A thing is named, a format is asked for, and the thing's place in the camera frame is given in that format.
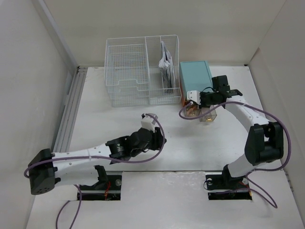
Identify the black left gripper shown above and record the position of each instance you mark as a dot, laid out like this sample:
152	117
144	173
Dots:
157	140

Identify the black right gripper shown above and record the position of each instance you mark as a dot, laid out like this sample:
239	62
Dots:
202	105

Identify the grey setup guide booklet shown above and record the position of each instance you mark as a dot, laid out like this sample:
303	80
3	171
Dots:
166	67

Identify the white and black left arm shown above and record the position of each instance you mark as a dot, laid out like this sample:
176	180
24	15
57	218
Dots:
48	170

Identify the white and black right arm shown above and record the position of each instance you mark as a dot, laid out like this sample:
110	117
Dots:
265	141

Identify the teal mini drawer cabinet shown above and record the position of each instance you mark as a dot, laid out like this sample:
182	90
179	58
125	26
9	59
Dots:
194	75

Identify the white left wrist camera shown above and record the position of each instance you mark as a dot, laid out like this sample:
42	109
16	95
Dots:
149	122

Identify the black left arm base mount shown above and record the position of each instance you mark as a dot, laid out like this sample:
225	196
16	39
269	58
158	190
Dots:
106	186

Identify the white wire mesh organizer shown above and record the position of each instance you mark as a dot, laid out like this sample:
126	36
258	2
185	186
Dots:
132	76

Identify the aluminium rail frame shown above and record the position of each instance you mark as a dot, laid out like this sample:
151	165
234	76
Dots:
69	110

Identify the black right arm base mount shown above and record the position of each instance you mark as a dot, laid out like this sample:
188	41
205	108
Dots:
221	188

